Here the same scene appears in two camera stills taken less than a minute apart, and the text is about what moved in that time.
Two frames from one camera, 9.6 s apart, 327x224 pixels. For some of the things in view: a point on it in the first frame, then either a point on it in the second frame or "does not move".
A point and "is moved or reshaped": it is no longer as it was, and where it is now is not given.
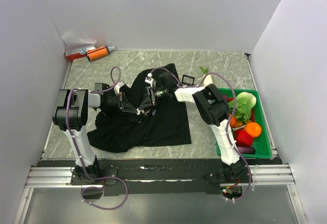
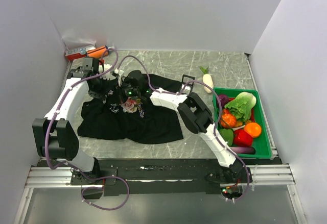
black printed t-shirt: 161,120 is moved or reshaped
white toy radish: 208,79 does not move
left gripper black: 123,105 to 102,94
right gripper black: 148,100 to 123,84
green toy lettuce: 244,102 does not move
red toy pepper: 242,138 does not move
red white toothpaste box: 75,53 does not move
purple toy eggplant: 246,150 does not move
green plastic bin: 261,143 does not move
